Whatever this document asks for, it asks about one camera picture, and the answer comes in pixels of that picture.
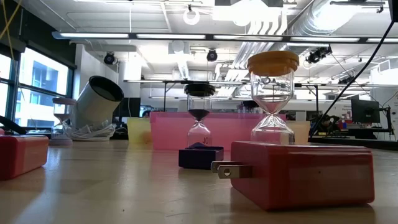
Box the black ceiling camera cluster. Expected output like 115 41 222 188
306 45 333 65

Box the white coiled cable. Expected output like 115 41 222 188
63 123 116 142

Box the black-capped blue sand hourglass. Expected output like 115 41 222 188
183 82 216 149

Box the black background desk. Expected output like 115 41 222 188
309 129 398 150

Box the blue digital timer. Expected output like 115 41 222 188
178 144 224 170

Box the cream translucent bin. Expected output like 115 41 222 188
285 120 311 146

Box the overhead rig light bar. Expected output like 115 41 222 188
52 30 398 44

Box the white ring ceiling lamp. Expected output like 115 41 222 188
182 7 200 26

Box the black monitor stand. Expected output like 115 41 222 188
378 106 394 134

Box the yellow-capped hourglass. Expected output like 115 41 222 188
247 50 300 146

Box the large red wall charger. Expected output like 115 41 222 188
211 141 376 212

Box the yellow translucent bin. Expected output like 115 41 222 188
126 117 153 144

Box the black background rig frame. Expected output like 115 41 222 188
123 79 249 112

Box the black background monitor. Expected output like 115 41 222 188
351 98 381 124

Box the silver ceiling ventilation duct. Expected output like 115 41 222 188
231 0 358 69

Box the pink plastic bin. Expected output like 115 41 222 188
150 111 287 152

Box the black hanging cable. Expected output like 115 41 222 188
309 20 396 138

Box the yellow hanging cable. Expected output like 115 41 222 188
0 0 22 63

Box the dark background screen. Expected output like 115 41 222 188
113 97 141 118

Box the black angled strut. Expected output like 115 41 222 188
0 114 26 135

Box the pink-capped hourglass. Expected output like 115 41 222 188
49 97 77 146

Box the large window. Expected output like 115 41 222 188
0 46 75 130

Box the black-capped red sand hourglass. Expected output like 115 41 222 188
242 100 261 114

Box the white cylindrical spotlight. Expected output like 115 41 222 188
70 75 124 131

